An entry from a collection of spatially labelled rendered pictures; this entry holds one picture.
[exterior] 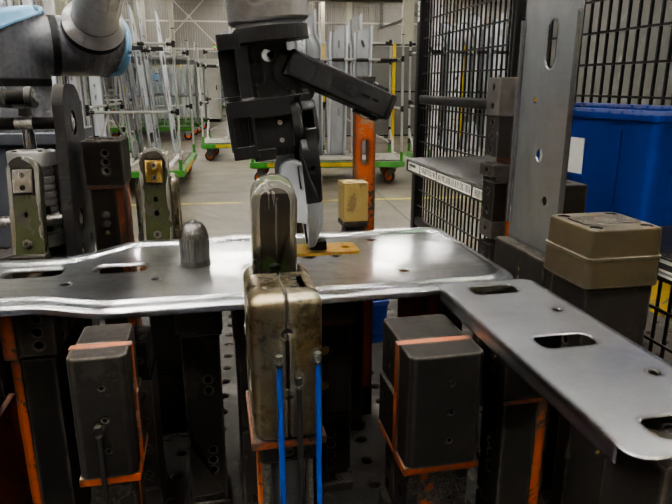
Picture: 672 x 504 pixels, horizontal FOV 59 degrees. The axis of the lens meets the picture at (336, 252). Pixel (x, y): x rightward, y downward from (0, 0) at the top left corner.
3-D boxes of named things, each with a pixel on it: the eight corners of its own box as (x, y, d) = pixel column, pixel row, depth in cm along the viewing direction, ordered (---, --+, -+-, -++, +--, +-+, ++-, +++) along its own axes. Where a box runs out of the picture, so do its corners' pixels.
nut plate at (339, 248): (279, 257, 60) (278, 246, 59) (275, 248, 63) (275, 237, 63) (360, 253, 61) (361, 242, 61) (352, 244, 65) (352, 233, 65)
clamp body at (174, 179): (141, 445, 84) (115, 183, 74) (149, 404, 95) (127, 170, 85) (208, 438, 86) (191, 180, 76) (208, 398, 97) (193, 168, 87)
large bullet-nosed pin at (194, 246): (181, 282, 64) (176, 222, 62) (182, 273, 67) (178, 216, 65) (211, 280, 64) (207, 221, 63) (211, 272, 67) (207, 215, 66)
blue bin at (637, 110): (642, 229, 68) (659, 111, 64) (491, 187, 95) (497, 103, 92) (748, 218, 73) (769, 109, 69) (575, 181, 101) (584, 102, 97)
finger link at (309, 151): (299, 200, 60) (288, 112, 58) (317, 198, 60) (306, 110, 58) (306, 206, 56) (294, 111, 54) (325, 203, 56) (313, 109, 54)
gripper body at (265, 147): (233, 159, 62) (214, 35, 58) (314, 148, 63) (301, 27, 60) (236, 169, 55) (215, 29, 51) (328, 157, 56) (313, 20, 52)
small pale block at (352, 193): (342, 432, 87) (343, 183, 77) (337, 419, 90) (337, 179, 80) (365, 429, 88) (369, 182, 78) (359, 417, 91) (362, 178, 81)
